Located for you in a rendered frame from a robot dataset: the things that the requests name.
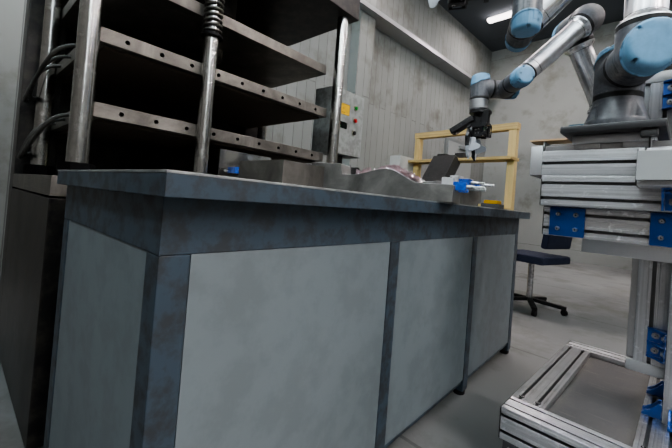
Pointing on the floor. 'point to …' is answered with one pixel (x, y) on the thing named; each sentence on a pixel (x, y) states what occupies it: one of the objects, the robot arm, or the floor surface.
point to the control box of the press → (351, 121)
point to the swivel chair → (543, 265)
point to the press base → (30, 306)
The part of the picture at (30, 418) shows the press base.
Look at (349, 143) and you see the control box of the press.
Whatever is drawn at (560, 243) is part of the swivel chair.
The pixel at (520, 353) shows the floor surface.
